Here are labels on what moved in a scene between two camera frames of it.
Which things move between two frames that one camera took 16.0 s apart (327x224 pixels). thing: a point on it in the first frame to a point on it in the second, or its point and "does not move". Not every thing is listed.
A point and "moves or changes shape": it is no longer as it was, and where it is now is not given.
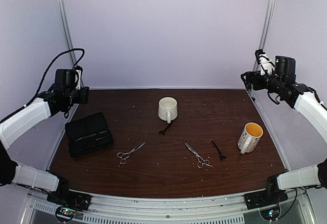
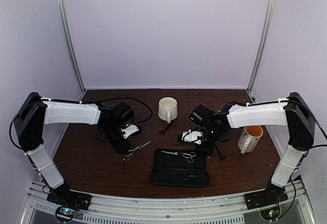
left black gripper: x=84 y=98 to x=119 y=148
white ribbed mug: x=167 y=108 does not move
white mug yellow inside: x=250 y=137 does not move
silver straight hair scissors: x=123 y=156 moves or changes shape
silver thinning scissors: x=201 y=162 to x=189 y=157
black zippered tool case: x=88 y=134 to x=181 y=167
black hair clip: x=222 y=156 does not move
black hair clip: x=161 y=132 does not move
